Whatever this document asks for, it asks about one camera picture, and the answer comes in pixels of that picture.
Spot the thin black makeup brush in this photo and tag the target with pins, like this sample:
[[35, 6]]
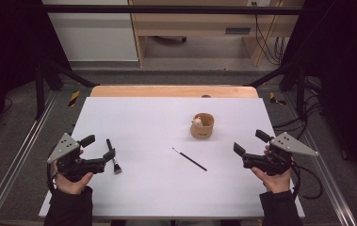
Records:
[[191, 160]]

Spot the black curtain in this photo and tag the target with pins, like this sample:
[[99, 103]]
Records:
[[6, 47], [348, 62]]

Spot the person's right hand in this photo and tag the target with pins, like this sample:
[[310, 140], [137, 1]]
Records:
[[276, 183]]

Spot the white cabinet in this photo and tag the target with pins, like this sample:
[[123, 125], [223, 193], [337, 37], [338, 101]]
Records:
[[94, 37]]

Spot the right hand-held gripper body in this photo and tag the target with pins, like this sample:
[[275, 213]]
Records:
[[289, 145]]

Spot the tan brush holder with figurine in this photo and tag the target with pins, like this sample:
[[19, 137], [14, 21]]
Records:
[[202, 132]]

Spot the black horizontal frame bar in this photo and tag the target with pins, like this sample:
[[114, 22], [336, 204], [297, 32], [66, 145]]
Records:
[[166, 9]]

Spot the large black makeup brush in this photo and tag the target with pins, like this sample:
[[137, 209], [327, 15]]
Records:
[[116, 168]]

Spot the person's left hand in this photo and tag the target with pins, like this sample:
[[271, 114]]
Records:
[[72, 186]]

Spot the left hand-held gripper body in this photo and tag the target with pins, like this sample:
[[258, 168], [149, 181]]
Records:
[[64, 147]]

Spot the aluminium floor rail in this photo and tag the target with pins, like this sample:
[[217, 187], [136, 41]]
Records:
[[19, 157], [323, 175]]

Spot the black metal stand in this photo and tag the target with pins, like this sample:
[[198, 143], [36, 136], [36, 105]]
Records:
[[40, 91], [301, 94]]

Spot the light wooden desk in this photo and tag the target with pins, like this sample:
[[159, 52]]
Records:
[[198, 23]]

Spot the yellow black floor tape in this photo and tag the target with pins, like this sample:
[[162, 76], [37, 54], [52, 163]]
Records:
[[273, 99], [74, 98]]

